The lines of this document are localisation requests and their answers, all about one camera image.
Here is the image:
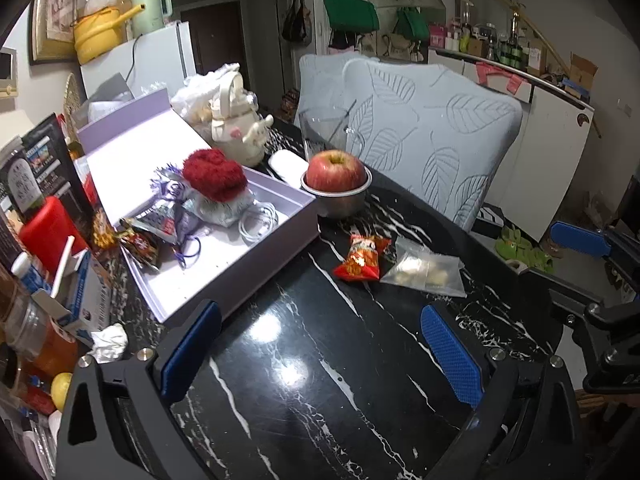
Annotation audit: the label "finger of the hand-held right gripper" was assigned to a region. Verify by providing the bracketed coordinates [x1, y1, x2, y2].
[520, 266, 640, 363]
[549, 220, 640, 303]

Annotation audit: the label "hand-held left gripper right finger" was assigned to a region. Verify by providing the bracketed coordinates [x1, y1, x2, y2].
[420, 302, 584, 480]

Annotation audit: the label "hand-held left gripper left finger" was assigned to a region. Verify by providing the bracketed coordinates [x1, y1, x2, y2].
[55, 300, 224, 480]

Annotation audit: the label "clear zip bag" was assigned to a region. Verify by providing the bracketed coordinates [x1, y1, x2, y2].
[380, 237, 467, 299]

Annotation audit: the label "lilac gift box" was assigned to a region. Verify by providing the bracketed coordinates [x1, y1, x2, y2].
[76, 87, 321, 324]

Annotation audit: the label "dark red snack packet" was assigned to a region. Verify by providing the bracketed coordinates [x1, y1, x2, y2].
[117, 227, 164, 271]

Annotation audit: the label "purple foil packets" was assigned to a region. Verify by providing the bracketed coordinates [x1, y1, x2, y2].
[120, 161, 204, 269]

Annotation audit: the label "light blue patterned pouch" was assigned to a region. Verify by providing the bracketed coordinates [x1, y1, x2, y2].
[182, 192, 256, 229]

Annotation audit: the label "red fluffy knitted item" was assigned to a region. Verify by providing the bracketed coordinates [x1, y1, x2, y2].
[182, 149, 249, 204]

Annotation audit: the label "crumpled white tissue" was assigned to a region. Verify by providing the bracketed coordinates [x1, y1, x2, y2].
[90, 322, 130, 364]

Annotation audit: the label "black and white striped mat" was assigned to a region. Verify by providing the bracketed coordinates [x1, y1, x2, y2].
[472, 205, 506, 236]

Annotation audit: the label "white counter cabinet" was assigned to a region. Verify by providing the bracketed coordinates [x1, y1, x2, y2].
[427, 47, 596, 244]

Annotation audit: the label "white and blue medicine box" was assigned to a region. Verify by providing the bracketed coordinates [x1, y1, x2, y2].
[30, 235, 114, 346]

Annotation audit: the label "yellow lemon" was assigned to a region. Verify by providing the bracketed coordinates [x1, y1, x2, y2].
[50, 372, 75, 413]

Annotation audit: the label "orange snack packet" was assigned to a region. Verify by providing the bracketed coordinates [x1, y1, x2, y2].
[91, 209, 121, 251]

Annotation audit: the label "glass jar with amber contents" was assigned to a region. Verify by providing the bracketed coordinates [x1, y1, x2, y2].
[5, 280, 79, 381]

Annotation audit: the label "chair with grey leaf cover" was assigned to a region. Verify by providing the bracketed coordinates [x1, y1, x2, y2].
[342, 57, 525, 234]
[297, 53, 381, 134]

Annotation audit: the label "pink cloth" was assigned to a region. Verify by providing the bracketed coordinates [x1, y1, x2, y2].
[475, 61, 524, 94]

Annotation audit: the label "metal bowl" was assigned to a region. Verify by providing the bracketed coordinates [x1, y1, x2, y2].
[300, 167, 374, 220]

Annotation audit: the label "red plastic container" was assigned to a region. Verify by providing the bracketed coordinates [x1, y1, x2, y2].
[19, 196, 90, 271]

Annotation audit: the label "row of bottles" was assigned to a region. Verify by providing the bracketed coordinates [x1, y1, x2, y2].
[430, 0, 546, 74]

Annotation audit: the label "white oblong case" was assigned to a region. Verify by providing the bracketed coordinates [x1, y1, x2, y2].
[267, 150, 310, 185]

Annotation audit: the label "red apple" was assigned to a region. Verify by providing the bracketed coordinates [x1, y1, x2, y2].
[306, 149, 369, 194]

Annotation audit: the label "cream teapot-shaped bottle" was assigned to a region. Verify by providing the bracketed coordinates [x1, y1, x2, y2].
[209, 71, 275, 169]

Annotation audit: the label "black label jar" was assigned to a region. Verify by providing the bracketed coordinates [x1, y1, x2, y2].
[0, 155, 46, 221]

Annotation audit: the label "black printed box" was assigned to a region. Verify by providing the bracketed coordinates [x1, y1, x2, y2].
[0, 112, 94, 221]

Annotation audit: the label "clear glass mug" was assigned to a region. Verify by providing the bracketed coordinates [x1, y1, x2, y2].
[298, 107, 366, 161]

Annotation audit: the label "plastic bag with food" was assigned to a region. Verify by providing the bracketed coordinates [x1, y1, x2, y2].
[171, 62, 242, 124]

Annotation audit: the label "beige hanging bag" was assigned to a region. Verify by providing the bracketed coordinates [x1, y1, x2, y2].
[377, 32, 426, 64]

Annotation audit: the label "small green tote bag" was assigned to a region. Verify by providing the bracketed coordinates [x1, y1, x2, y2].
[392, 6, 431, 41]

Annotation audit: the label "grey plastic mailer bag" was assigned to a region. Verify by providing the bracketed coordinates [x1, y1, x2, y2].
[82, 72, 136, 111]

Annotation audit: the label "woven straw fan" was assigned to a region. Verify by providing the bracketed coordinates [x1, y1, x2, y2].
[62, 72, 84, 126]

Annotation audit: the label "white fridge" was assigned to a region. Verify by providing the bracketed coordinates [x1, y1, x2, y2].
[80, 21, 197, 101]

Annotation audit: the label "pink and white hanging bag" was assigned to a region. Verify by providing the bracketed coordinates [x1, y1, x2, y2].
[327, 30, 371, 56]

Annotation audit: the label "dark brown door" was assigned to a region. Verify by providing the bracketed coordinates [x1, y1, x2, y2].
[180, 0, 246, 81]

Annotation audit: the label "large green tote bag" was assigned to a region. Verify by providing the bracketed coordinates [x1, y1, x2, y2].
[322, 0, 379, 34]

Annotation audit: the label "pale green electric kettle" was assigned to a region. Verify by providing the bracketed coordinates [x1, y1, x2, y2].
[131, 0, 174, 41]

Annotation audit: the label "black hanging bag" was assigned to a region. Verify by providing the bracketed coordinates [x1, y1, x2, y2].
[281, 0, 314, 44]

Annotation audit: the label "gold framed picture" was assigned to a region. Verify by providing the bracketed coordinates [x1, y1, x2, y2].
[27, 0, 80, 66]

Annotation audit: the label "white coiled cable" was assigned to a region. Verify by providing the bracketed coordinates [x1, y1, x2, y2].
[237, 201, 280, 240]

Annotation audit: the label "black power cable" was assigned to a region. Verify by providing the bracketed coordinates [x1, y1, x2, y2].
[124, 37, 140, 86]

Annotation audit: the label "yellow pot with handle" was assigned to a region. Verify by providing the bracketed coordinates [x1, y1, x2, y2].
[70, 4, 149, 66]

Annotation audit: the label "beige wall intercom panel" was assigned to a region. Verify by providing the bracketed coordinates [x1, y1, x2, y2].
[0, 46, 20, 98]

